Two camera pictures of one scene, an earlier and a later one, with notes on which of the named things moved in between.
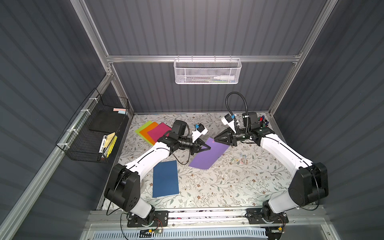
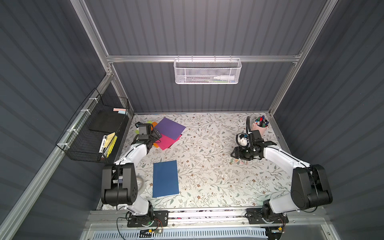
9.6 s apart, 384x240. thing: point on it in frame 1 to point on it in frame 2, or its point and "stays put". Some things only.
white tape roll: (142, 185) stays put
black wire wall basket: (91, 135) stays put
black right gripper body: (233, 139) to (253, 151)
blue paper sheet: (165, 179) stays put
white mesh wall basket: (207, 71) stays put
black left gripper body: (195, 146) to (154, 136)
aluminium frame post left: (93, 32) stays put
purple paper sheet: (206, 158) to (169, 128)
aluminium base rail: (207, 218) stays put
